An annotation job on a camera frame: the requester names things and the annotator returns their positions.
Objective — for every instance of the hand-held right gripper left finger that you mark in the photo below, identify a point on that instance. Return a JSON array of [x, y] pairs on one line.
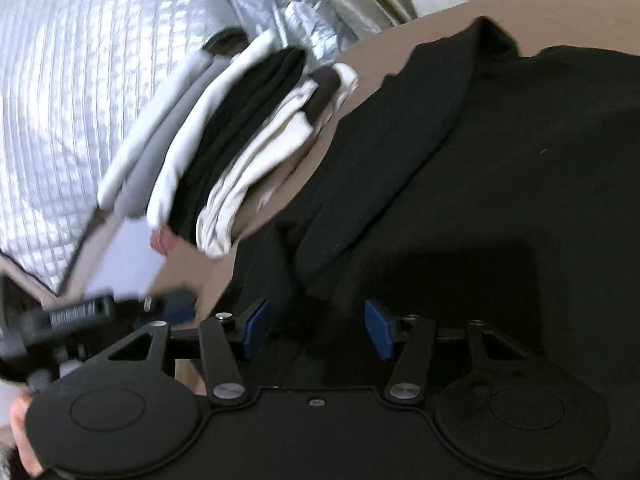
[[255, 327]]

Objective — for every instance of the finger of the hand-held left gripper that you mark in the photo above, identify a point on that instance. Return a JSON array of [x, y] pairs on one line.
[[170, 302]]

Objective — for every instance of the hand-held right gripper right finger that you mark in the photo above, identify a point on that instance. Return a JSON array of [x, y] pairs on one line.
[[378, 327]]

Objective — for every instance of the stack of clothes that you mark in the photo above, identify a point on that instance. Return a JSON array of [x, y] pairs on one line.
[[225, 125]]

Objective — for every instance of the black garment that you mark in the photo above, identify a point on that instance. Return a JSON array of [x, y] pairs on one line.
[[500, 185]]

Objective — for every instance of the person's left hand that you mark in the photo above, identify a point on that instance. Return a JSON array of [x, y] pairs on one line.
[[22, 430]]

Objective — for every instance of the red suitcase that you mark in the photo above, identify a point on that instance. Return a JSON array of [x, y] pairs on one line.
[[162, 242]]

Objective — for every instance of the silver quilted insulation sheet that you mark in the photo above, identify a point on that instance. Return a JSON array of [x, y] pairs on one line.
[[75, 85]]

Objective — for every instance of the crinkled silver foil sheet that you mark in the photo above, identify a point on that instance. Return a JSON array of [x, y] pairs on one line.
[[300, 10]]

